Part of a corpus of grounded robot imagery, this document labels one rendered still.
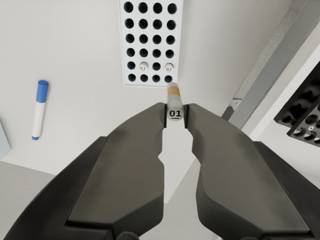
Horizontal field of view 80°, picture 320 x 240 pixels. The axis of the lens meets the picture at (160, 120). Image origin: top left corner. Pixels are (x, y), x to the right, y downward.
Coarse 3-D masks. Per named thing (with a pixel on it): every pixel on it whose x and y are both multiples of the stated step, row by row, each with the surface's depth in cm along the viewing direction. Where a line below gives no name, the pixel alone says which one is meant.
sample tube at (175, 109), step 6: (168, 84) 16; (174, 84) 16; (168, 90) 15; (174, 90) 15; (168, 96) 14; (174, 96) 14; (180, 96) 14; (168, 102) 13; (174, 102) 13; (180, 102) 13; (168, 108) 12; (174, 108) 12; (180, 108) 12; (168, 114) 13; (174, 114) 13; (180, 114) 13; (174, 120) 13
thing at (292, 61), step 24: (312, 0) 20; (312, 24) 19; (288, 48) 21; (312, 48) 18; (264, 72) 24; (288, 72) 20; (264, 96) 22; (288, 96) 20; (240, 120) 25; (264, 120) 22; (288, 144) 31; (312, 168) 33
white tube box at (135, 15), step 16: (128, 0) 25; (144, 0) 25; (160, 0) 25; (176, 0) 24; (128, 16) 26; (144, 16) 26; (160, 16) 25; (176, 16) 25; (128, 32) 27; (144, 32) 27; (160, 32) 26; (176, 32) 26; (128, 48) 28; (144, 48) 28; (160, 48) 28; (176, 48) 28; (128, 64) 30; (160, 64) 29; (176, 64) 29; (128, 80) 30; (144, 80) 31; (160, 80) 30; (176, 80) 30
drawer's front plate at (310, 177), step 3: (300, 171) 34; (303, 174) 33; (306, 174) 33; (309, 174) 34; (306, 177) 33; (309, 177) 33; (312, 177) 33; (315, 177) 34; (318, 177) 34; (309, 180) 32; (312, 180) 32; (315, 180) 33; (318, 180) 33; (315, 183) 32; (318, 183) 32; (318, 186) 32
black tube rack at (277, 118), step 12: (312, 72) 22; (312, 84) 22; (300, 96) 23; (312, 96) 23; (288, 108) 24; (300, 108) 23; (312, 108) 20; (276, 120) 25; (288, 120) 25; (300, 120) 21; (312, 120) 21
